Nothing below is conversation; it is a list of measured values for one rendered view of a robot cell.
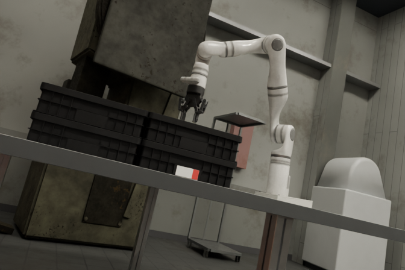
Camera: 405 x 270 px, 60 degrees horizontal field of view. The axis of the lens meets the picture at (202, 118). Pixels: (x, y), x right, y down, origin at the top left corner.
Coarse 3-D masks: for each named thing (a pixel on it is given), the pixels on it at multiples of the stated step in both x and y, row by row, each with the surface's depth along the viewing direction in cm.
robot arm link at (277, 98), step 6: (270, 90) 161; (276, 90) 159; (282, 90) 159; (270, 96) 162; (276, 96) 160; (282, 96) 160; (270, 102) 163; (276, 102) 161; (282, 102) 161; (270, 108) 164; (276, 108) 162; (270, 114) 165; (276, 114) 164; (270, 120) 166; (276, 120) 166; (270, 126) 166; (276, 126) 167; (270, 132) 167
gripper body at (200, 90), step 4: (192, 84) 149; (188, 88) 150; (192, 88) 149; (196, 88) 148; (200, 88) 149; (188, 92) 150; (192, 92) 149; (196, 92) 148; (200, 92) 149; (188, 96) 152; (192, 96) 151; (196, 96) 149; (200, 96) 149; (192, 100) 150; (196, 100) 149; (200, 100) 148; (188, 104) 150; (192, 104) 149; (196, 104) 149
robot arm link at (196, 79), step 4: (192, 76) 151; (196, 76) 150; (200, 76) 150; (204, 76) 151; (180, 80) 148; (184, 80) 147; (188, 80) 146; (192, 80) 145; (196, 80) 144; (200, 80) 149; (204, 80) 151; (188, 84) 152; (196, 84) 149; (200, 84) 149; (204, 84) 151; (204, 88) 151
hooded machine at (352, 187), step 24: (336, 168) 506; (360, 168) 482; (312, 192) 525; (336, 192) 479; (360, 192) 477; (384, 192) 491; (360, 216) 466; (384, 216) 480; (312, 240) 497; (336, 240) 455; (360, 240) 462; (384, 240) 475; (312, 264) 487; (336, 264) 445; (360, 264) 457; (384, 264) 470
